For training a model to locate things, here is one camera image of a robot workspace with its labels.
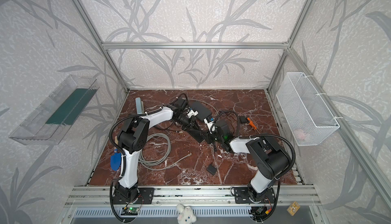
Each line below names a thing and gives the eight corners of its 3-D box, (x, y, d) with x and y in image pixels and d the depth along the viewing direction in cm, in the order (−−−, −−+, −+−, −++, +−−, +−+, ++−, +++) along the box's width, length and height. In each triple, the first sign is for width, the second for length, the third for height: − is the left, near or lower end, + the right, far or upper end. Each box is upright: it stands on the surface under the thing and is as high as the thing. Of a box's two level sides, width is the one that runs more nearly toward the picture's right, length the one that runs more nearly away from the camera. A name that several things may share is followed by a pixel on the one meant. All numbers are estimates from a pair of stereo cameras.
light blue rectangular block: (139, 117, 107) (136, 112, 102) (138, 102, 115) (135, 97, 111) (145, 115, 108) (142, 110, 103) (143, 101, 116) (140, 96, 111)
